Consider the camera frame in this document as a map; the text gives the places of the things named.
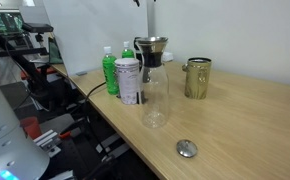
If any glass carafe with steel funnel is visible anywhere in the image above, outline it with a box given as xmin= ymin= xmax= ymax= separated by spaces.
xmin=134 ymin=36 xmax=170 ymax=129

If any clip jar with white lid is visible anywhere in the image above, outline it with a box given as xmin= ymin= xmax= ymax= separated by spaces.
xmin=114 ymin=57 xmax=143 ymax=106

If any green drink bottle white cap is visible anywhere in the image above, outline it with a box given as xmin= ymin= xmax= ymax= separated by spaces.
xmin=121 ymin=40 xmax=136 ymax=60
xmin=101 ymin=45 xmax=120 ymax=96

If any black upright device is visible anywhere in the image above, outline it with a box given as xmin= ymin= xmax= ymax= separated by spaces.
xmin=133 ymin=36 xmax=144 ymax=63

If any round steel lid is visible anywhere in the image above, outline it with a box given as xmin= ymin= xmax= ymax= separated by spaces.
xmin=176 ymin=139 xmax=199 ymax=159

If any glossy white divider panel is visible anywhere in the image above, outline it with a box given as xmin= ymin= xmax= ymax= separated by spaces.
xmin=42 ymin=0 xmax=149 ymax=77

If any green bag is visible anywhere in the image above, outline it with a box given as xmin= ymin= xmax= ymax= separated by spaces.
xmin=48 ymin=36 xmax=64 ymax=65

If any aluminium extrusion piece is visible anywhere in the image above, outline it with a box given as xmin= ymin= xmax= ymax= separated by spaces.
xmin=33 ymin=129 xmax=63 ymax=158

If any black metal stand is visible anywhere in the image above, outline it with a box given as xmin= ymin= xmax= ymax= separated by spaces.
xmin=0 ymin=31 xmax=63 ymax=111

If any red cup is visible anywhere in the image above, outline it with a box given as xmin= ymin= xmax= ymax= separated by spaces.
xmin=19 ymin=115 xmax=43 ymax=140

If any thick black cable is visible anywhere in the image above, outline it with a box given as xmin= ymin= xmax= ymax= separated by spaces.
xmin=80 ymin=81 xmax=108 ymax=134

